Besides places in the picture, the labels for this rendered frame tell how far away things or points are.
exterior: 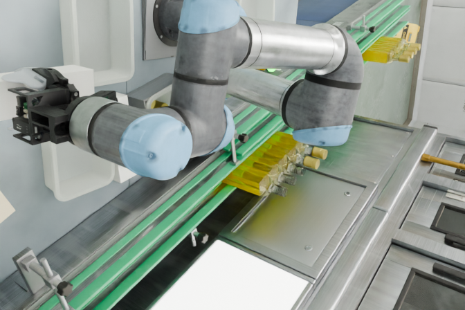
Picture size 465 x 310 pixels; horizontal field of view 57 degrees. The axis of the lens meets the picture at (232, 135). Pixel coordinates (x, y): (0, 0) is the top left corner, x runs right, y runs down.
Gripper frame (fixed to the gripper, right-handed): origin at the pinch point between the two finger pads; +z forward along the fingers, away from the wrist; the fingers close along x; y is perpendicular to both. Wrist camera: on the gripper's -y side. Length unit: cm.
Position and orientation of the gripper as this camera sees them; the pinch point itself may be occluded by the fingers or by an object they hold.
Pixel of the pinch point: (26, 94)
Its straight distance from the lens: 78.4
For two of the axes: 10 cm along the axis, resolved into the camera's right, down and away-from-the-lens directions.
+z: -8.0, -2.3, 5.5
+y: -5.9, 2.3, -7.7
